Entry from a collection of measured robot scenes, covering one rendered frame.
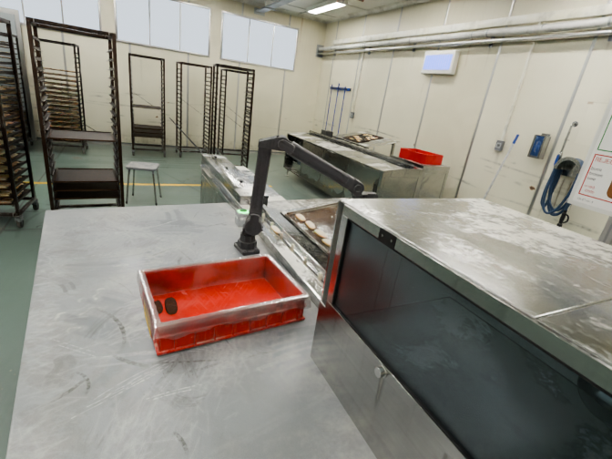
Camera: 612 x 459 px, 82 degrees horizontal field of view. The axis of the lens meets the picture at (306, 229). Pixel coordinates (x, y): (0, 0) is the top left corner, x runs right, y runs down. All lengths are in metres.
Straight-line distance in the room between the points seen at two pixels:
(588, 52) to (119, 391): 4.98
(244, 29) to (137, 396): 8.36
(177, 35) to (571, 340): 8.41
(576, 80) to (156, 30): 7.10
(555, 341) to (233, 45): 8.56
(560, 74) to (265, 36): 6.03
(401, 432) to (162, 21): 8.31
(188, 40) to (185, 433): 8.13
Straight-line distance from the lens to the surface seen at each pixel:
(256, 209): 1.56
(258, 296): 1.31
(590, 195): 1.66
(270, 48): 9.05
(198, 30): 8.66
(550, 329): 0.54
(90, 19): 8.54
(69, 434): 0.96
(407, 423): 0.79
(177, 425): 0.92
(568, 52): 5.19
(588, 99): 4.95
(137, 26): 8.53
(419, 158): 5.13
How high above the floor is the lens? 1.53
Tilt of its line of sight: 21 degrees down
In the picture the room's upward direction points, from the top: 8 degrees clockwise
